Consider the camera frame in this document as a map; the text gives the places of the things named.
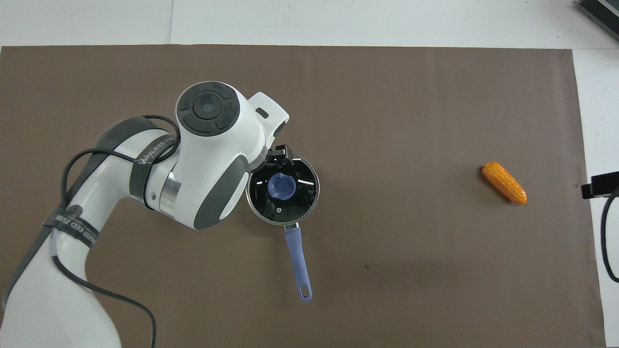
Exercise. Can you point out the dark blue saucepan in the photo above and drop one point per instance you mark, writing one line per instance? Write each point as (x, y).
(297, 261)

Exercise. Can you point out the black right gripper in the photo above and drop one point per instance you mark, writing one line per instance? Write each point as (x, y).
(604, 184)

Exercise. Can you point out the black ribbed device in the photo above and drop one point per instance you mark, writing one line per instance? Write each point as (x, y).
(602, 14)

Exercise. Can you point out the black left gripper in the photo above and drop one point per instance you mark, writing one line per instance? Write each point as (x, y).
(280, 153)

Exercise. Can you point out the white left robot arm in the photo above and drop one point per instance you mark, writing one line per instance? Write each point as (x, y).
(208, 159)

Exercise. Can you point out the brown table mat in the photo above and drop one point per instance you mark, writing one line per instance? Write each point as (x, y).
(411, 121)

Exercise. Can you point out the glass lid with blue knob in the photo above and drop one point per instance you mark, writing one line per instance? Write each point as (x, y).
(281, 187)

